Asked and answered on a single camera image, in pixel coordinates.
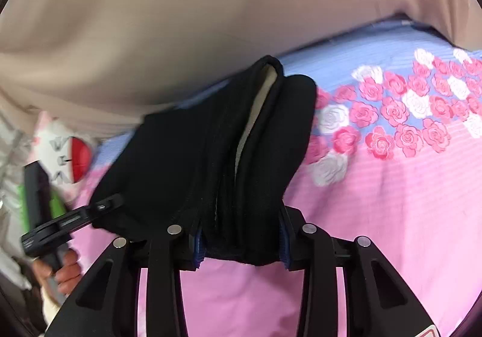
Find pink floral bed sheet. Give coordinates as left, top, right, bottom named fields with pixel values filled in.
left=70, top=17, right=482, bottom=337

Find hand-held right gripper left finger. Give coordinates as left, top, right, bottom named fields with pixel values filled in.
left=45, top=224, right=206, bottom=337

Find person's left hand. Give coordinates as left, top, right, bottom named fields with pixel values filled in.
left=33, top=248, right=82, bottom=296

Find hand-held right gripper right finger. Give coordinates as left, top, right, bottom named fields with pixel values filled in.
left=278, top=205, right=439, bottom=337

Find beige cloth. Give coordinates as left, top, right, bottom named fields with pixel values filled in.
left=0, top=0, right=482, bottom=134

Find green plush toy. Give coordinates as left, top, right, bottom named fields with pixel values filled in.
left=15, top=183, right=72, bottom=226

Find black pants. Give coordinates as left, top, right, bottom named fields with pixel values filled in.
left=90, top=55, right=318, bottom=267

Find white grey cloth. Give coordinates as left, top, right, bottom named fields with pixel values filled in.
left=0, top=107, right=42, bottom=289

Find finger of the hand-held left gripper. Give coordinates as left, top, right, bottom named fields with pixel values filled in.
left=87, top=193, right=126, bottom=218

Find cartoon face pillow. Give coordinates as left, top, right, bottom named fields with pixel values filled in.
left=34, top=111, right=94, bottom=189

